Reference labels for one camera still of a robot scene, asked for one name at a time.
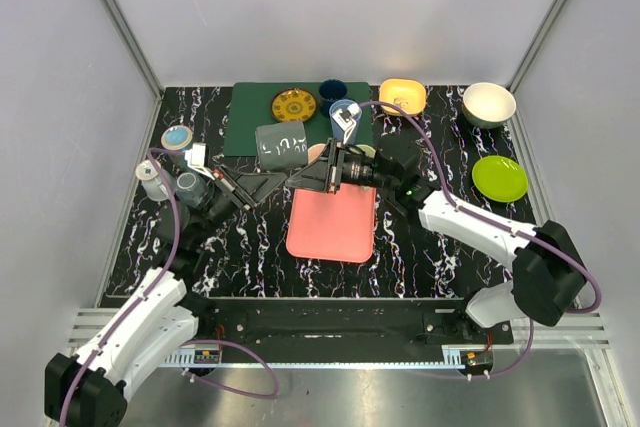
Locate pink and white mug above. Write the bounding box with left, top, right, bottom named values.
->
left=307, top=144, right=326, bottom=163

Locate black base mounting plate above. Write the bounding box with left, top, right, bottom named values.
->
left=197, top=298, right=513, bottom=368

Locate pink plastic tray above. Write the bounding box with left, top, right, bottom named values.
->
left=286, top=184, right=376, bottom=263

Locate yellow square bowl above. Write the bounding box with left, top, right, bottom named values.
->
left=379, top=78, right=427, bottom=117

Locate white round bowl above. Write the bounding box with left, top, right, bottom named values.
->
left=462, top=82, right=517, bottom=129

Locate yellow patterned plate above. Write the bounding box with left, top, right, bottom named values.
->
left=270, top=88, right=318, bottom=122

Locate dark green mat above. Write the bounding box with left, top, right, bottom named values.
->
left=223, top=81, right=373, bottom=157

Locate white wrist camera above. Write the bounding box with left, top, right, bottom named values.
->
left=332, top=103, right=362, bottom=144
left=184, top=143, right=223, bottom=180

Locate light blue glazed mug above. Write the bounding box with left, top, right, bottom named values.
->
left=161, top=125, right=193, bottom=151

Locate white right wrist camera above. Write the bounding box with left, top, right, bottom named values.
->
left=332, top=103, right=362, bottom=144

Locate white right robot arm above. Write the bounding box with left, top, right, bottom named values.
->
left=286, top=139, right=587, bottom=344

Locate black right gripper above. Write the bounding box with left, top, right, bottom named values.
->
left=285, top=139, right=395, bottom=194

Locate light blue plastic cup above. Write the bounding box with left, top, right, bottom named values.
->
left=329, top=99, right=362, bottom=144

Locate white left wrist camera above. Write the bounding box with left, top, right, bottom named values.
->
left=184, top=143, right=223, bottom=180

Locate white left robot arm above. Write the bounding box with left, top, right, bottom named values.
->
left=44, top=160, right=285, bottom=426

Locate dark blue cup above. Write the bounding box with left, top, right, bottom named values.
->
left=318, top=79, right=348, bottom=117

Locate lime green plate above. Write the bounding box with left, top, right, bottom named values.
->
left=471, top=155, right=529, bottom=203

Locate sage green mug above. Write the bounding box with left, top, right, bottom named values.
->
left=357, top=144, right=376, bottom=157

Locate white grey mug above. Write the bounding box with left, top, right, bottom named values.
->
left=135, top=159, right=168, bottom=202

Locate dark grey mug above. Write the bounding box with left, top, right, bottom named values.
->
left=255, top=121, right=308, bottom=172

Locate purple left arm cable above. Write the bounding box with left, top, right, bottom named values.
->
left=57, top=146, right=280, bottom=427

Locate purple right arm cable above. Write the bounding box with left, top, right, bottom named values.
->
left=357, top=100, right=603, bottom=381

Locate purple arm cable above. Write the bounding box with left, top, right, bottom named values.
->
left=57, top=146, right=280, bottom=427
left=357, top=100, right=603, bottom=381

